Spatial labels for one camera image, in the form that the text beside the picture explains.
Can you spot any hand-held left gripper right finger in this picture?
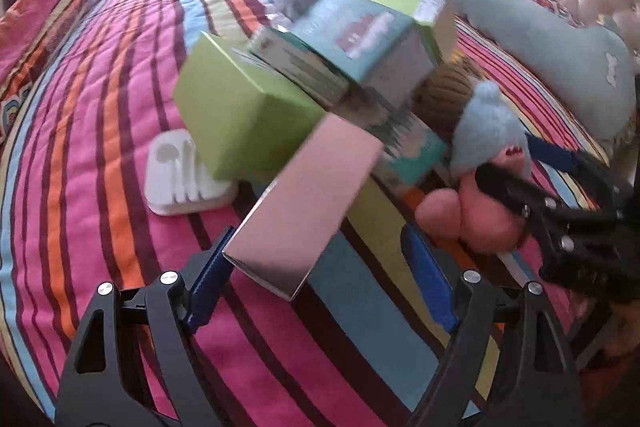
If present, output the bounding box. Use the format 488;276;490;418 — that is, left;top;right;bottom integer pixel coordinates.
400;222;587;427

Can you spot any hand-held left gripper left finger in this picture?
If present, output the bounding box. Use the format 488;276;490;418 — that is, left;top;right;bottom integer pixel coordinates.
54;226;236;427

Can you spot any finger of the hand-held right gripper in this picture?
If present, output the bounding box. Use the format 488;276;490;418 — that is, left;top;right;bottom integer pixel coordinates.
474;166;556;233
524;133;623;210

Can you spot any pink plush toy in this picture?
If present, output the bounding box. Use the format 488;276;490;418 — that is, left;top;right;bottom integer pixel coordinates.
415;159;531;255

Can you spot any blue shark plush toy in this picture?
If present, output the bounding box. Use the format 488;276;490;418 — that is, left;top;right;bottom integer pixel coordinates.
449;82;532;180

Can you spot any pink cardboard carton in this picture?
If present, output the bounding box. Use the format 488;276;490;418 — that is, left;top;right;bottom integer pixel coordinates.
221;114;385;303

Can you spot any green cardboard box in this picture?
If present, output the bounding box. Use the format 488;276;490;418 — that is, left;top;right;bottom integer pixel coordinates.
171;31;328;184

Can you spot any teal cardboard box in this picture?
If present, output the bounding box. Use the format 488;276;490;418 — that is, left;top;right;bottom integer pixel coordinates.
249;0;453;108

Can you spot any teal patterned packet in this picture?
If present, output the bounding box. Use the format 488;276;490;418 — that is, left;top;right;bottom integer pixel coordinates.
367;109;449;188

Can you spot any white plastic tray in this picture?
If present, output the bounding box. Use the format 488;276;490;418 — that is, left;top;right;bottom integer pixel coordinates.
144;129;240;218

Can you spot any long teal plush toy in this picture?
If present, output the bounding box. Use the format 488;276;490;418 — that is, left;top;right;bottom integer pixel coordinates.
392;0;637;140

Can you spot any striped bed blanket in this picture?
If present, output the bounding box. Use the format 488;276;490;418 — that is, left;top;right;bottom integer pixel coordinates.
0;0;621;427

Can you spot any green flap carton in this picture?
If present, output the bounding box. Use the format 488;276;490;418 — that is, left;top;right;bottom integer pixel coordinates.
367;0;458;60

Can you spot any striped pillow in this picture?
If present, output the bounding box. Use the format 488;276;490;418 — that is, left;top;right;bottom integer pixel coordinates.
0;0;128;108

